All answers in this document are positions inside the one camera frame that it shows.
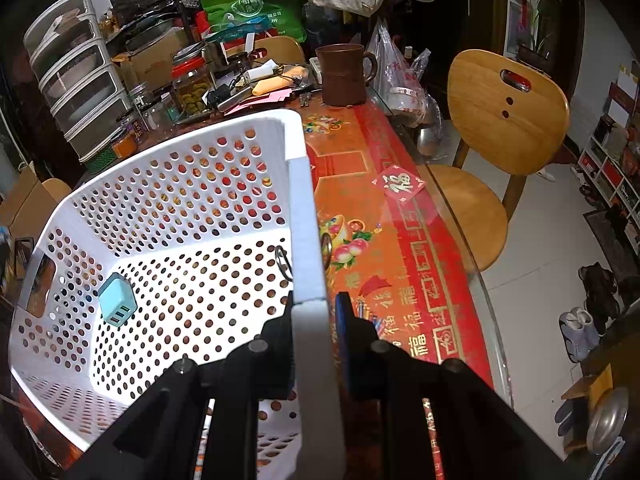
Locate light blue USB charger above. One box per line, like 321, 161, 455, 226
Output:
98, 272, 138, 327

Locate cardboard box on left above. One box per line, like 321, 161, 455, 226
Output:
0, 166, 72, 242

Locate brown cardboard box behind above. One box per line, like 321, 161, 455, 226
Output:
112, 27, 188, 91

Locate glass jar red lid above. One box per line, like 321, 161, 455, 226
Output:
171, 56, 214, 117

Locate grey sneakers on floor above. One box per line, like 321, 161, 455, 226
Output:
559, 307, 600, 363

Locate clear plastic bag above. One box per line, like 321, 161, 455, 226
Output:
368, 18, 442, 128

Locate brown ceramic mug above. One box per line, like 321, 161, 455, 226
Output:
316, 44, 378, 107

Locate small orange jar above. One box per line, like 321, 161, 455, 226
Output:
111, 132, 138, 159

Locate wooden chair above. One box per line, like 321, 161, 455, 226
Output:
425, 49, 570, 273

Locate white stacked drawer organizer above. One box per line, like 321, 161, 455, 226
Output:
23, 0, 132, 162

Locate white perforated plastic basket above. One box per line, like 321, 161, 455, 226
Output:
6, 107, 346, 480

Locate red patterned tablecloth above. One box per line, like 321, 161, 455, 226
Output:
288, 99, 503, 388

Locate green shopping bag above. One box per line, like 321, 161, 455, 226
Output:
201, 0, 307, 42

